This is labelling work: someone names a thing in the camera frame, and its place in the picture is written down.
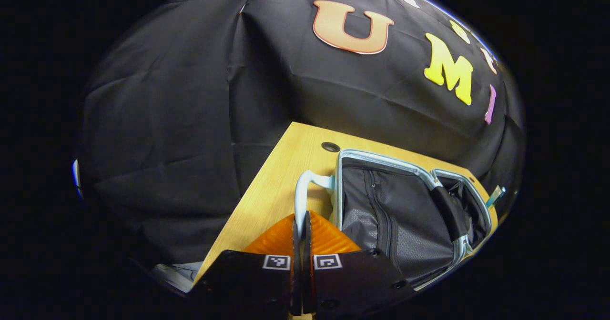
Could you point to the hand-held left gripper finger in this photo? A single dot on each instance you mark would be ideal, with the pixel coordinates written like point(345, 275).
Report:
point(308, 263)
point(296, 263)

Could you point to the light blue suitcase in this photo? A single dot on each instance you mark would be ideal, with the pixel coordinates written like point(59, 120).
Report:
point(381, 205)

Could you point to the white crumpled cloth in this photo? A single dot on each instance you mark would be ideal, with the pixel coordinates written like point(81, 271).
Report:
point(178, 274)

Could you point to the black backdrop cloth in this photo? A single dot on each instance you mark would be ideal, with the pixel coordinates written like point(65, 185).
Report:
point(190, 120)

